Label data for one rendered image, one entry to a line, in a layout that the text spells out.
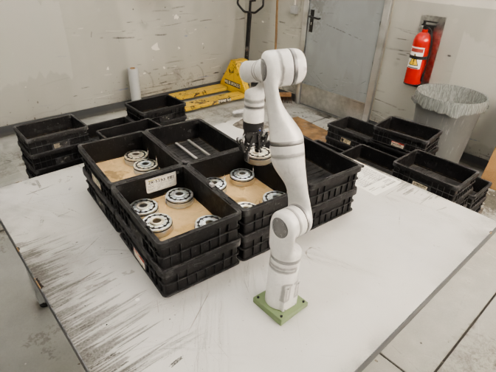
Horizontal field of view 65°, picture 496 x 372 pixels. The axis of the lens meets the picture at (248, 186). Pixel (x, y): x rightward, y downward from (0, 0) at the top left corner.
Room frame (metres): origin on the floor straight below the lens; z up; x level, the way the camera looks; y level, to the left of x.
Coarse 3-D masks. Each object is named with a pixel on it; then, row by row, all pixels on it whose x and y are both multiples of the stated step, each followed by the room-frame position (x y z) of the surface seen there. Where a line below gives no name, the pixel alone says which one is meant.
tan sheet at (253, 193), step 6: (228, 174) 1.46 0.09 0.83; (228, 180) 1.41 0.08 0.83; (258, 180) 1.42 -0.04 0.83; (228, 186) 1.36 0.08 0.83; (234, 186) 1.37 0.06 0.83; (252, 186) 1.37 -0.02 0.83; (258, 186) 1.37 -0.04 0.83; (264, 186) 1.38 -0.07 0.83; (228, 192) 1.32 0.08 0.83; (234, 192) 1.32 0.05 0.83; (240, 192) 1.32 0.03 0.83; (246, 192) 1.32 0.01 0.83; (252, 192) 1.33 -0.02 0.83; (258, 192) 1.33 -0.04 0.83; (264, 192) 1.33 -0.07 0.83; (234, 198) 1.28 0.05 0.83; (240, 198) 1.28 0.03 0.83; (246, 198) 1.28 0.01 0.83; (252, 198) 1.28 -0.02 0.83; (258, 198) 1.28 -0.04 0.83
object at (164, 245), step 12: (168, 168) 1.31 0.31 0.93; (132, 180) 1.21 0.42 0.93; (216, 192) 1.16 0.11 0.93; (228, 204) 1.08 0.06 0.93; (132, 216) 1.01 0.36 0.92; (228, 216) 1.01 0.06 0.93; (240, 216) 1.03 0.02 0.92; (144, 228) 0.94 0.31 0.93; (204, 228) 0.95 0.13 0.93; (216, 228) 0.98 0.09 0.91; (156, 240) 0.88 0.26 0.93; (168, 240) 0.88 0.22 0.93; (180, 240) 0.90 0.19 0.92
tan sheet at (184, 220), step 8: (160, 200) 1.24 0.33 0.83; (160, 208) 1.19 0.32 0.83; (168, 208) 1.19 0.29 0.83; (184, 208) 1.19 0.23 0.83; (192, 208) 1.20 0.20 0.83; (200, 208) 1.20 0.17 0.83; (176, 216) 1.14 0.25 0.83; (184, 216) 1.14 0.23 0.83; (192, 216) 1.14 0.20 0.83; (200, 216) 1.15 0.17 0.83; (176, 224) 1.09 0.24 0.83; (184, 224) 1.09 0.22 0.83; (192, 224) 1.10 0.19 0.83; (176, 232) 1.05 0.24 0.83; (160, 240) 1.00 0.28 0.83
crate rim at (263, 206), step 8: (232, 152) 1.48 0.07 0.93; (200, 160) 1.39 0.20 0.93; (192, 168) 1.32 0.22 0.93; (200, 176) 1.26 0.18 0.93; (232, 200) 1.11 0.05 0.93; (272, 200) 1.12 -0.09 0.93; (280, 200) 1.14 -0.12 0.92; (240, 208) 1.06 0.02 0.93; (248, 208) 1.06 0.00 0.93; (256, 208) 1.07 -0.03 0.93; (264, 208) 1.09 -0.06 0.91
